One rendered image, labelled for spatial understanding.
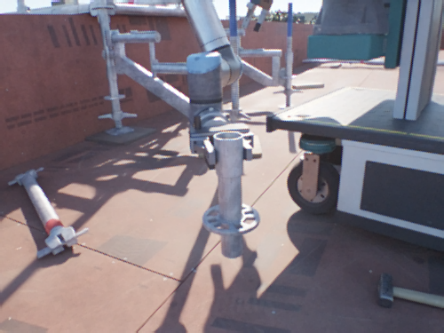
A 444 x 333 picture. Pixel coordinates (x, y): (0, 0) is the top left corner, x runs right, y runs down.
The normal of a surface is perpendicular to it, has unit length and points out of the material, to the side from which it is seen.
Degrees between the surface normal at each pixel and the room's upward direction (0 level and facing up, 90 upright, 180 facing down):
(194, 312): 0
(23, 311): 0
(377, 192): 90
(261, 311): 0
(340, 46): 90
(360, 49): 90
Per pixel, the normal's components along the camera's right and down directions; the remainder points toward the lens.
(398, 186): -0.61, 0.31
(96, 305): -0.04, -0.93
